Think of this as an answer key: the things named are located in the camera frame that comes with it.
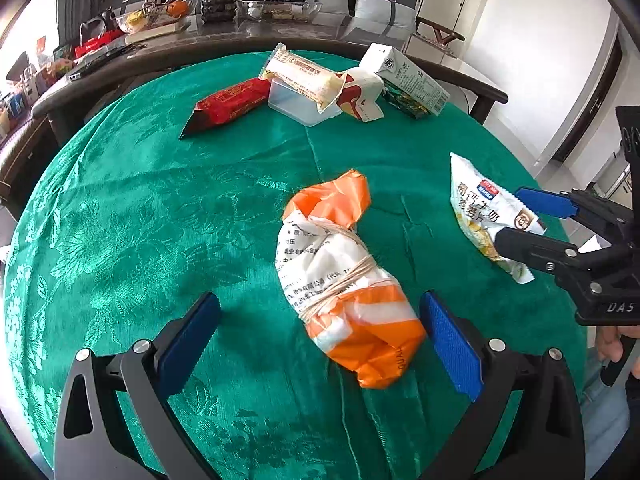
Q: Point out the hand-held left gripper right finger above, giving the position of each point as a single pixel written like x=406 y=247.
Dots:
x=452 y=345

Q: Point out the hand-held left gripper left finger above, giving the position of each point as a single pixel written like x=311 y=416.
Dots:
x=187 y=345

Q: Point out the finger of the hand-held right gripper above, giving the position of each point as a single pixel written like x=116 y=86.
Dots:
x=545 y=201
x=530 y=249

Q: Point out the white and yellow snack packet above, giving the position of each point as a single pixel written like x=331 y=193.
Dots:
x=480 y=205

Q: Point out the orange and white bag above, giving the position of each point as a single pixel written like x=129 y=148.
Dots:
x=340 y=270

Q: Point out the white and green milk carton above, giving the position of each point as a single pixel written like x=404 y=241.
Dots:
x=410 y=77

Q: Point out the white and red paper bag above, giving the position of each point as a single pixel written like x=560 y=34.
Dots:
x=362 y=95

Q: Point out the red snack packet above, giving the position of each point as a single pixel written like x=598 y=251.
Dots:
x=230 y=102

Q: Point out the person's right hand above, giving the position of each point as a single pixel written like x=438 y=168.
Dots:
x=607 y=345

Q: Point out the dark wooden door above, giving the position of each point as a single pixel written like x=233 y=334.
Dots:
x=592 y=100

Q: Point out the green patterned tablecloth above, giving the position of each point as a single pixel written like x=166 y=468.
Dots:
x=150 y=210

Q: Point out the floral sofa cover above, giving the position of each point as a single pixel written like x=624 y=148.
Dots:
x=432 y=41

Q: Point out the brown side cabinet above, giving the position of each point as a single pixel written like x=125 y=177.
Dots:
x=20 y=155

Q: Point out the clear plastic box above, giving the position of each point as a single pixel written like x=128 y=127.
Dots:
x=295 y=105

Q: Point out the cream bread wrapper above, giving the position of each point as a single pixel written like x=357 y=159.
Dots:
x=305 y=72

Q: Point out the brown glass-top coffee table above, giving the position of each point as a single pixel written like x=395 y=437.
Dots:
x=330 y=27

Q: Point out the black phone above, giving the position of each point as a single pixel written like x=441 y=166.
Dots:
x=90 y=67

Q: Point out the cluster of small bottles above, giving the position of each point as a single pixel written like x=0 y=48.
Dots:
x=30 y=80

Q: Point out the red box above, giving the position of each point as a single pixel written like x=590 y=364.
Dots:
x=97 y=45

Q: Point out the white book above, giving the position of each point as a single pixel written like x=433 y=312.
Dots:
x=155 y=32

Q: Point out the glass tray with dark fruit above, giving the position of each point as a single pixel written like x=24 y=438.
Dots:
x=280 y=5

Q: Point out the glass fruit bowl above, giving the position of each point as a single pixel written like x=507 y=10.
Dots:
x=150 y=15

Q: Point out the dark handbag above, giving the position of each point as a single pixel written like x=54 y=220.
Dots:
x=97 y=25

